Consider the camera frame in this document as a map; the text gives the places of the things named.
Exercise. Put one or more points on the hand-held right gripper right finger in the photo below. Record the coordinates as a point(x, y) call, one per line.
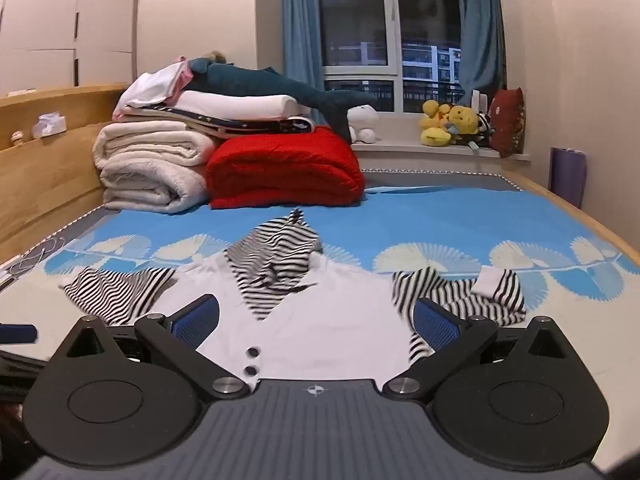
point(436, 325)

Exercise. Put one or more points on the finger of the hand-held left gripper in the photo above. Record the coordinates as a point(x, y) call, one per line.
point(20, 362)
point(17, 333)

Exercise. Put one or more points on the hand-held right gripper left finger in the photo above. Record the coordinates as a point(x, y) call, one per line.
point(195, 321)

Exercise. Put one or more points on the white striped hooded baby top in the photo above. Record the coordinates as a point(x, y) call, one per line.
point(320, 320)

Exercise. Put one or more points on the blue fan-patterned bed mat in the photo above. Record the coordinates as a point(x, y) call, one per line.
point(450, 220)

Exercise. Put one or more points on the cream folded blanket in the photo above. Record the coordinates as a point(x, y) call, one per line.
point(145, 170)

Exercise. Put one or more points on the red folded blanket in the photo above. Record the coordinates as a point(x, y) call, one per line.
point(285, 170)

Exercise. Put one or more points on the white window sill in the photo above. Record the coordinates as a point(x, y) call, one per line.
point(400, 149)

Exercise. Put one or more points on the small figurine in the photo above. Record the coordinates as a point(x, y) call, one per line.
point(18, 138)

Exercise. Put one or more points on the yellow duck plush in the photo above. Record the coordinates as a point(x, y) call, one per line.
point(434, 125)

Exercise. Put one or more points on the purple box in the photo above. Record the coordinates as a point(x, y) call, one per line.
point(568, 175)

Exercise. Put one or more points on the black and white plush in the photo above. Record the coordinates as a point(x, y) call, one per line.
point(482, 130)

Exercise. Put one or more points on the yellow bear plush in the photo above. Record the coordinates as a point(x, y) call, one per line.
point(465, 120)

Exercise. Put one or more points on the tissue pack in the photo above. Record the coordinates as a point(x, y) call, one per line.
point(49, 126)

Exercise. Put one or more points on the red cushion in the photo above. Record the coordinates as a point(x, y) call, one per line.
point(507, 122)

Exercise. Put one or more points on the white plush toy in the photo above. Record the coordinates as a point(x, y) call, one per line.
point(362, 117)

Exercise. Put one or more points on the white folded quilt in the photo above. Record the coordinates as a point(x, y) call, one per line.
point(240, 105)

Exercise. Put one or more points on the white folded cloth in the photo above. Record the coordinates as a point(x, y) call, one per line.
point(150, 87)

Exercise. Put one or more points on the blue shark plush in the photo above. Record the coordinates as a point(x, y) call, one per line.
point(260, 82)

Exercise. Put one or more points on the pink cloth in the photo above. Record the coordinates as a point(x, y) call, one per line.
point(184, 72)

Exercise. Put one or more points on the blue curtain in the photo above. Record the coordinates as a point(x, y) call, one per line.
point(480, 25)
point(300, 25)

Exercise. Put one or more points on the window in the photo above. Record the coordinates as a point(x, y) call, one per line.
point(360, 20)

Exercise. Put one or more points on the white wardrobe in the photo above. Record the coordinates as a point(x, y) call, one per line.
point(45, 20)

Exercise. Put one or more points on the wooden bed frame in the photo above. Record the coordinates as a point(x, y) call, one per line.
point(45, 180)

